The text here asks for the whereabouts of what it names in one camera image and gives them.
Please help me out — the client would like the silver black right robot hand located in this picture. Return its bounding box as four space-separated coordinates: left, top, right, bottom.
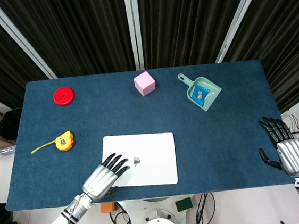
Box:
255 112 299 182

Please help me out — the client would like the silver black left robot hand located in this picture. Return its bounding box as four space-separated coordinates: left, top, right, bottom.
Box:
79 151 134 203

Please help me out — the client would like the silver laptop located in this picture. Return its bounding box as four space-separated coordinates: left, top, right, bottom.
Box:
99 129 179 192

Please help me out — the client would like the orange box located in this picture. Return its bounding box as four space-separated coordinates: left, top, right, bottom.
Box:
99 202 115 214

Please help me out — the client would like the yellow tape measure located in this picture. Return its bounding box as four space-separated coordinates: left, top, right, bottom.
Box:
28 130 77 155

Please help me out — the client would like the white robot torso base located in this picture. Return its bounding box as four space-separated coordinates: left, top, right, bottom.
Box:
118 192 205 224

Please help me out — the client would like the blue fabric table mat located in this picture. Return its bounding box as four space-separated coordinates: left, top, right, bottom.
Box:
0 55 297 214

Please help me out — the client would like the dark green block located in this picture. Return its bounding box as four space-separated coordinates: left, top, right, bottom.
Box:
174 196 194 213

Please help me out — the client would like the red round disc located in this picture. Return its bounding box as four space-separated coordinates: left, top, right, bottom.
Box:
52 86 77 107

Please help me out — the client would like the green plastic dustpan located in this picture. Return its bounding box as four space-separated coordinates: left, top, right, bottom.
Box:
177 69 225 115

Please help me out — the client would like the black trash bin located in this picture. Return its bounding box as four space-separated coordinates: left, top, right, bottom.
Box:
0 107 26 144

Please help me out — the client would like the pink cube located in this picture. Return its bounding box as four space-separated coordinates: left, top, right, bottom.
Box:
132 69 158 98

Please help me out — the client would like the blue snack packet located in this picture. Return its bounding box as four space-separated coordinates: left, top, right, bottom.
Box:
191 82 212 106

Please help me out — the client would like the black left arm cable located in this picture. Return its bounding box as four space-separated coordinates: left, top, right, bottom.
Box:
62 195 87 224

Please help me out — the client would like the white partition post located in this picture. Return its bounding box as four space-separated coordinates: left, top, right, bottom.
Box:
0 0 58 85
208 0 276 64
123 0 146 72

